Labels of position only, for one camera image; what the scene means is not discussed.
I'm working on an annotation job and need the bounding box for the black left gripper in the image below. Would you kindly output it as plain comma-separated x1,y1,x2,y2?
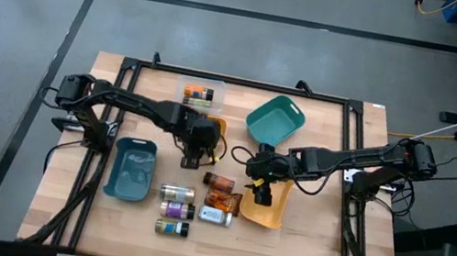
166,107,226,174

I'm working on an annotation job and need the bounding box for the white-label jar silver lid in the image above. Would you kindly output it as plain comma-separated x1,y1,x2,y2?
195,204,234,228

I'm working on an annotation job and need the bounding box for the orange spice jar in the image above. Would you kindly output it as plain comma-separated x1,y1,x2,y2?
182,83,217,102

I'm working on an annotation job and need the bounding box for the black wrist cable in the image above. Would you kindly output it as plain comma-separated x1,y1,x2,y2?
229,144,263,171
203,131,231,168

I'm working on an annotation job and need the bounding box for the brown spice jar black lid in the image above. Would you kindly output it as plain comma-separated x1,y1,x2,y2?
201,171,237,195

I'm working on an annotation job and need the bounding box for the black aluminium table frame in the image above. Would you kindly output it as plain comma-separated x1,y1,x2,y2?
15,33,433,256

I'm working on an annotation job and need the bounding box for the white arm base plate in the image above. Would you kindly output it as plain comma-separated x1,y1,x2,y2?
341,165,361,185

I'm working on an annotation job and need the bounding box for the clear plastic bin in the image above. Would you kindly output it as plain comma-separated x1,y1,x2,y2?
172,73,229,117

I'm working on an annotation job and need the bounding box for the dark teal plastic bin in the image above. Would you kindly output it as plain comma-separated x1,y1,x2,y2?
101,134,161,205

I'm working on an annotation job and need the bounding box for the blue-yellow label spice jar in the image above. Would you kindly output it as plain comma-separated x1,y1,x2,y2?
153,217,191,239

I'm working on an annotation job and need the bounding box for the green-label herb jar black lid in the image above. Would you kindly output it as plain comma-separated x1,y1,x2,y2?
180,95,215,111

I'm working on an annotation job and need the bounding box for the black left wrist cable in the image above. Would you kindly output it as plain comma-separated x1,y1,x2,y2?
203,131,231,168

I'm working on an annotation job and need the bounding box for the purple-label spice jar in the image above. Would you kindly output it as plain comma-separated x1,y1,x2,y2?
158,199,197,223

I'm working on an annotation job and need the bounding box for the yellow cable with loop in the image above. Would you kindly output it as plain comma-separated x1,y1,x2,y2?
412,0,457,22

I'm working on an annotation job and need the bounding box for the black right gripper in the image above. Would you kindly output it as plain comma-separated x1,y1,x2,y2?
242,140,294,211

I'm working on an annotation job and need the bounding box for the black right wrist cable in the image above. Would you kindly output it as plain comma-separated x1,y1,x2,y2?
229,144,263,171

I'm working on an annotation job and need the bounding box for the orange-brown foil packet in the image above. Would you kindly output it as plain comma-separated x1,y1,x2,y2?
202,186,244,218

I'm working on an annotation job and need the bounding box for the small yellow plastic bin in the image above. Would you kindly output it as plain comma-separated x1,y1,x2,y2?
202,114,230,147

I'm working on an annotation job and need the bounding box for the green plastic bin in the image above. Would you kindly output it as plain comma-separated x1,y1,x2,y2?
241,89,310,153

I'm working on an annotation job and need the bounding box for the large yellow plastic bin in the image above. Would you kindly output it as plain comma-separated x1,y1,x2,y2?
236,171,296,233

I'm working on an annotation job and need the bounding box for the gold-lidded jar white label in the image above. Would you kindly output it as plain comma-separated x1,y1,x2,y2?
158,181,197,206

